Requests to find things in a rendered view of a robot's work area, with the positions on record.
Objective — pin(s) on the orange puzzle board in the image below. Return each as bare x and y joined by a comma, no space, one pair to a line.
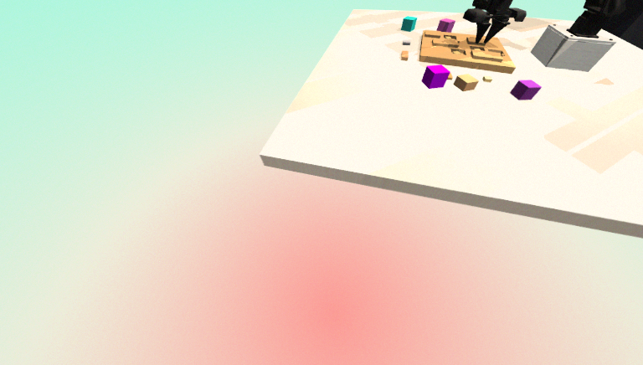
435,49

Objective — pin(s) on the teal cube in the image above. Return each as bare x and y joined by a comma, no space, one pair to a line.
409,23

